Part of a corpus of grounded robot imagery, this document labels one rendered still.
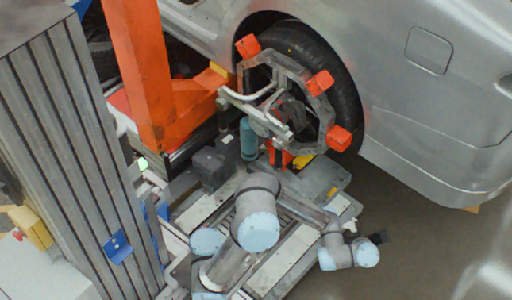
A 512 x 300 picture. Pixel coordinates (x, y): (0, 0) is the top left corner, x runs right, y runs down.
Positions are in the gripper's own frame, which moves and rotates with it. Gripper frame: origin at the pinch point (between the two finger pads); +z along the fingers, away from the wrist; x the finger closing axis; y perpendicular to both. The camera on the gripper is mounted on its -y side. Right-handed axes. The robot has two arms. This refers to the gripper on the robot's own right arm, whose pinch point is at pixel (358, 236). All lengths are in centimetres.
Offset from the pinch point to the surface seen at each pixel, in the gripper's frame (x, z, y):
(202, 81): -84, 77, 53
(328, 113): -50, 24, -2
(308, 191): -12, 89, 12
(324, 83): -61, 13, -2
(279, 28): -92, 33, 9
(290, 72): -70, 20, 10
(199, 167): -39, 78, 66
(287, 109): -55, 17, 15
